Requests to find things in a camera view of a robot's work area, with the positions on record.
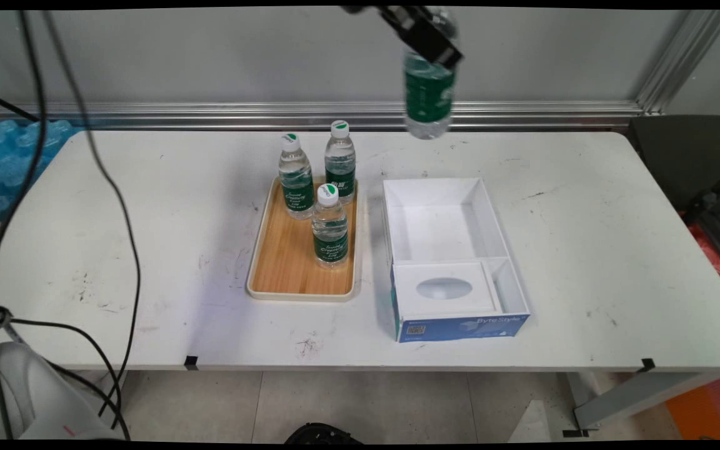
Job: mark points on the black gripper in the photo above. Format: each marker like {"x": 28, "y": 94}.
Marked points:
{"x": 391, "y": 11}

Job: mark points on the water bottle green label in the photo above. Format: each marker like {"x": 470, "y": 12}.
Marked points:
{"x": 296, "y": 184}
{"x": 429, "y": 100}
{"x": 330, "y": 240}
{"x": 340, "y": 169}

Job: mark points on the white box blue print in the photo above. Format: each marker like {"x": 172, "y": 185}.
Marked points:
{"x": 435, "y": 219}

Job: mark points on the wooden tray cream rim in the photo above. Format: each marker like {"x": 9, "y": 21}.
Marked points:
{"x": 288, "y": 262}

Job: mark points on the dark grey chair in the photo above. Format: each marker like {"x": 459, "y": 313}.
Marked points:
{"x": 679, "y": 156}

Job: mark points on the red mesh bag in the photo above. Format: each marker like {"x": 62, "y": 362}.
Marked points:
{"x": 710, "y": 256}

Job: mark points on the black tape mark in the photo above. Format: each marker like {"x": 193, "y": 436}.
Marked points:
{"x": 648, "y": 365}
{"x": 192, "y": 362}

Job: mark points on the black round object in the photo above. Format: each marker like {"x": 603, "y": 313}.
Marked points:
{"x": 322, "y": 434}

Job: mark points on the grey table leg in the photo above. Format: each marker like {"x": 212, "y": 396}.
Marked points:
{"x": 635, "y": 397}

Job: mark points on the blue bubble wrap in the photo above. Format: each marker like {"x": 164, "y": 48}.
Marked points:
{"x": 10, "y": 162}

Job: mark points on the orange box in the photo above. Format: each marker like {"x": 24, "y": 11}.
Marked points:
{"x": 707, "y": 409}

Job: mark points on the horizontal aluminium frame rail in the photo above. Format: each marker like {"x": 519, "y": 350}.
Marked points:
{"x": 366, "y": 115}

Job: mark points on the slanted aluminium frame post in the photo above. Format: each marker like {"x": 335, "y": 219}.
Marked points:
{"x": 685, "y": 59}

